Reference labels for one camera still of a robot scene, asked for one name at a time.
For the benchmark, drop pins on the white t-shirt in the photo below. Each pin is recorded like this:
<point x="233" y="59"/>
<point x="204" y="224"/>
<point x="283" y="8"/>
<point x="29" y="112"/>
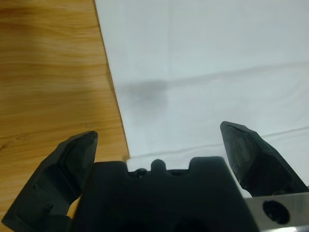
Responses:
<point x="205" y="60"/>

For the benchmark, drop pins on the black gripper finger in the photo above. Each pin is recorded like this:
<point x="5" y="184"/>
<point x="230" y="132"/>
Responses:
<point x="256" y="159"/>
<point x="55" y="183"/>

